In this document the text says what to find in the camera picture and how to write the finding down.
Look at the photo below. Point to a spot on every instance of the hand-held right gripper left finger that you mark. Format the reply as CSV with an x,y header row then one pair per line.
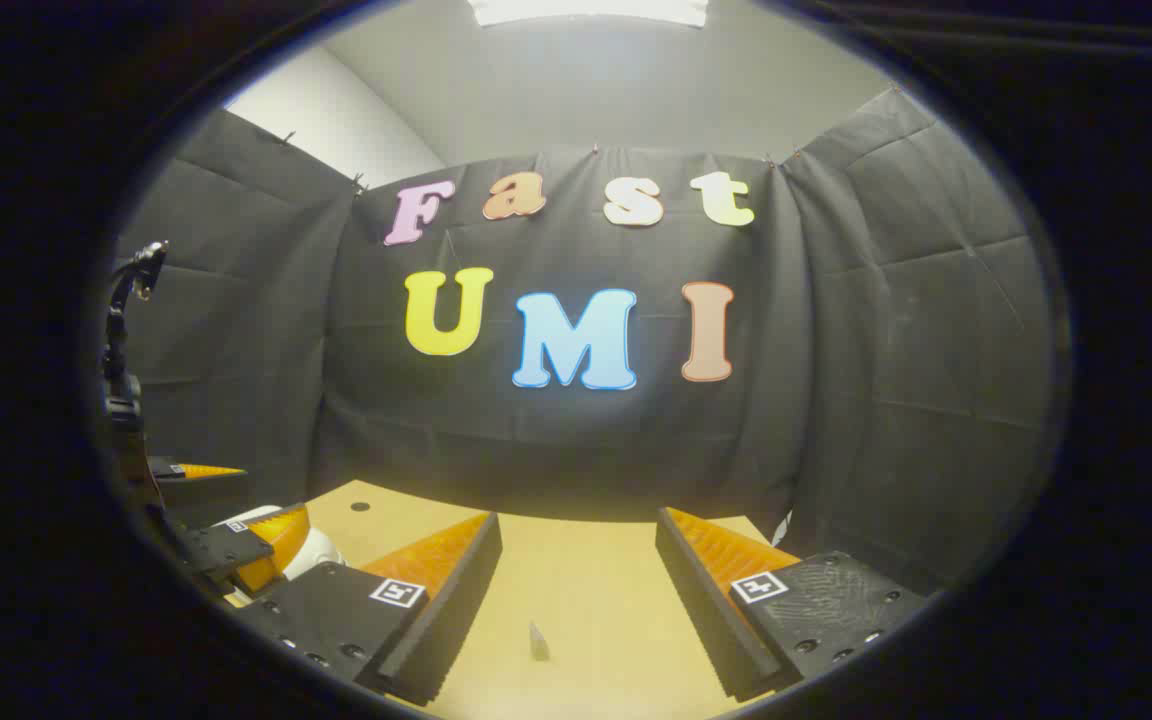
x,y
456,600

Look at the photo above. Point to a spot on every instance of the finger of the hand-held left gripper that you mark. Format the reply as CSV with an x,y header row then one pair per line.
x,y
226,545
191,485

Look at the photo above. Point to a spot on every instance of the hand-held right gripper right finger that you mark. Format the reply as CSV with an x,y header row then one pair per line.
x,y
701,600

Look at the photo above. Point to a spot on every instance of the white suitcase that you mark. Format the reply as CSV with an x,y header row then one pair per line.
x,y
318,552

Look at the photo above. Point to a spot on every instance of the black backdrop cloth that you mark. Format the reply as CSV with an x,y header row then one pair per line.
x,y
576,440

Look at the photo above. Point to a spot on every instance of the ceiling light panel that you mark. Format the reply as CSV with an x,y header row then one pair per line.
x,y
586,10

